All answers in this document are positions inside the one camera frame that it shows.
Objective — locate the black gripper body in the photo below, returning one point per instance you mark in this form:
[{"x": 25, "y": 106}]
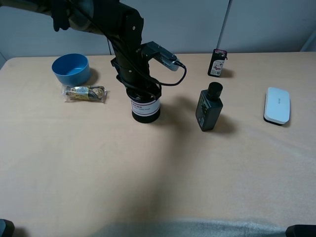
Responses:
[{"x": 133, "y": 67}]

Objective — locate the black jar with white label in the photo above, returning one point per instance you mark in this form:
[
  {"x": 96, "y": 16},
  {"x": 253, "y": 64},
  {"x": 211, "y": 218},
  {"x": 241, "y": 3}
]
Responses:
[{"x": 145, "y": 105}]

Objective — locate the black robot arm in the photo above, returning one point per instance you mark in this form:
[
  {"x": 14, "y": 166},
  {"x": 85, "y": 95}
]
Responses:
[{"x": 121, "y": 24}]

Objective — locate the blue plastic bowl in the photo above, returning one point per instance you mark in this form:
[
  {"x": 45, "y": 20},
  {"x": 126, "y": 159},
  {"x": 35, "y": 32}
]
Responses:
[{"x": 72, "y": 69}]

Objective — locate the Ferrero Rocher chocolate pack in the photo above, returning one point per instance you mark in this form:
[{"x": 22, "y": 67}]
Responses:
[{"x": 91, "y": 93}]

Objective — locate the black bottle with cap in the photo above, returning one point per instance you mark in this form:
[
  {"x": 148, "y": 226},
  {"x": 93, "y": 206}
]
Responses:
[{"x": 209, "y": 106}]

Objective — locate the small black product box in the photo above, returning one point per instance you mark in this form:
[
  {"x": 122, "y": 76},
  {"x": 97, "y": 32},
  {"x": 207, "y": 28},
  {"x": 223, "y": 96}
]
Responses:
[{"x": 217, "y": 62}]

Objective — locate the white flat device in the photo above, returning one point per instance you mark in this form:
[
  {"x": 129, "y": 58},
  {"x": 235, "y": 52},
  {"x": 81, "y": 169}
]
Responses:
[{"x": 277, "y": 106}]

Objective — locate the wrist camera with grey housing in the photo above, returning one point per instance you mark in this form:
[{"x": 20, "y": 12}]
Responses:
[{"x": 161, "y": 56}]

